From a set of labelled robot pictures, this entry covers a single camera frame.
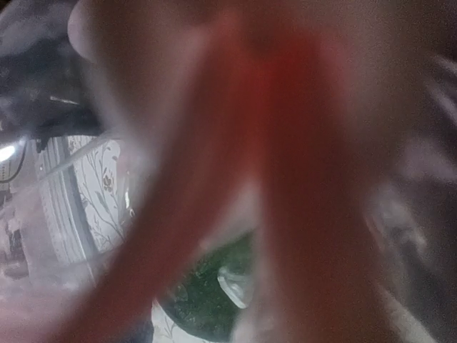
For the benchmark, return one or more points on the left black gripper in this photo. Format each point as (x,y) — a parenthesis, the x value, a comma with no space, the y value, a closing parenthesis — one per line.
(42,94)

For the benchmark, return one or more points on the floral patterned table mat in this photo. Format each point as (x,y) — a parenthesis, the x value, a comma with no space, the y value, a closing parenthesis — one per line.
(104,174)

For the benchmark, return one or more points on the clear zip top bag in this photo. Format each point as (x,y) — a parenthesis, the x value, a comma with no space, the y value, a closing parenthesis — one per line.
(317,104)

